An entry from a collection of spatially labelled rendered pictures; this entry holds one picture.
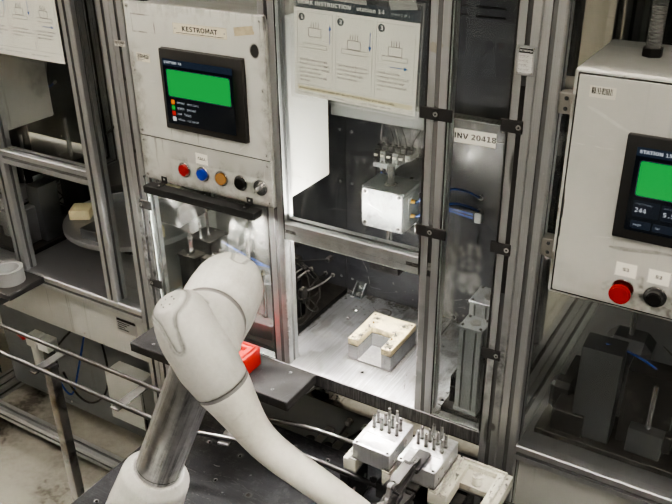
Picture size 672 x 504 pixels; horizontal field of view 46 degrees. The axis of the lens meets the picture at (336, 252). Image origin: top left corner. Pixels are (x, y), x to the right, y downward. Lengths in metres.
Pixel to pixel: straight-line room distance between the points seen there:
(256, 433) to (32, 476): 2.05
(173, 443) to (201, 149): 0.74
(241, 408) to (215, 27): 0.90
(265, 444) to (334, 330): 0.91
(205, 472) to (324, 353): 0.45
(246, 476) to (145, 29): 1.16
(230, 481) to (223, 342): 0.88
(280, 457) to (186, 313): 0.32
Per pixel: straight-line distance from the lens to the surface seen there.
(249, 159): 1.93
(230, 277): 1.44
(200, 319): 1.33
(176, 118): 2.01
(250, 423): 1.41
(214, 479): 2.19
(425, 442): 1.87
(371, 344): 2.22
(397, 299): 2.43
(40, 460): 3.45
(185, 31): 1.95
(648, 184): 1.52
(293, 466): 1.45
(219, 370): 1.34
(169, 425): 1.67
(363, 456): 1.90
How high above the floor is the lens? 2.17
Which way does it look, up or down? 28 degrees down
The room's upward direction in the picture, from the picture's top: 1 degrees counter-clockwise
